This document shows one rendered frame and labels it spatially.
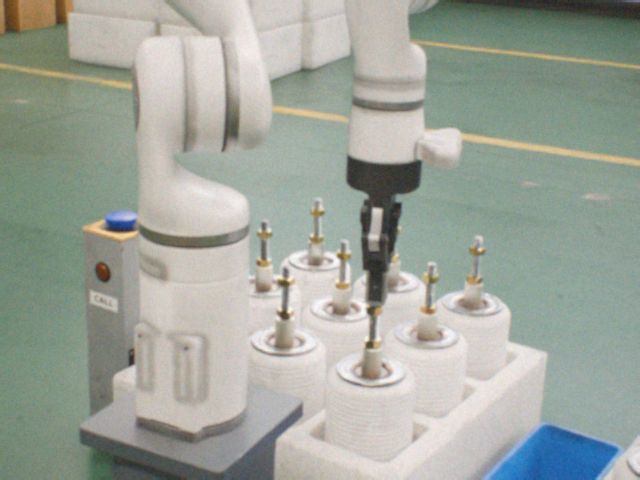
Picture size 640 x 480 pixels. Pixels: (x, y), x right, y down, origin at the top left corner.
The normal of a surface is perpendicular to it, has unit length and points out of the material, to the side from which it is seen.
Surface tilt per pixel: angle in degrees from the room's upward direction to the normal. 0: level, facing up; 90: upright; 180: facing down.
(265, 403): 0
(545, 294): 0
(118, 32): 90
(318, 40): 90
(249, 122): 102
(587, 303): 0
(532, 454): 88
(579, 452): 88
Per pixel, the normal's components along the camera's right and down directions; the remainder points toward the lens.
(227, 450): 0.04, -0.94
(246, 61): 0.38, -0.43
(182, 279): -0.05, 0.33
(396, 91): 0.17, 0.33
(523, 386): 0.83, 0.22
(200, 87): 0.21, 0.01
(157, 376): -0.46, 0.29
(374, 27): -0.54, 0.50
